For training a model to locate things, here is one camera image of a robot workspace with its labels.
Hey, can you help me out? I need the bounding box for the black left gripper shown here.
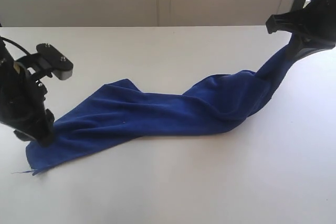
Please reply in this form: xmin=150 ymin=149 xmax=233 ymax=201
xmin=1 ymin=45 xmax=55 ymax=147

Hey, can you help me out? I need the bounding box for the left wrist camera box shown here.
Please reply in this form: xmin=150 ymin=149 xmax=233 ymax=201
xmin=36 ymin=44 xmax=74 ymax=81

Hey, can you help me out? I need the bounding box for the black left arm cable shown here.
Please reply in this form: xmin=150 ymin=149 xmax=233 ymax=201
xmin=0 ymin=36 xmax=29 ymax=57

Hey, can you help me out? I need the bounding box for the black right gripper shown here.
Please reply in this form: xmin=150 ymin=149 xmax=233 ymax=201
xmin=266 ymin=0 xmax=335 ymax=64

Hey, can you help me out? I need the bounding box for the blue towel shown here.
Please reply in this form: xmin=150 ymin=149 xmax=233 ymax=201
xmin=26 ymin=48 xmax=294 ymax=174

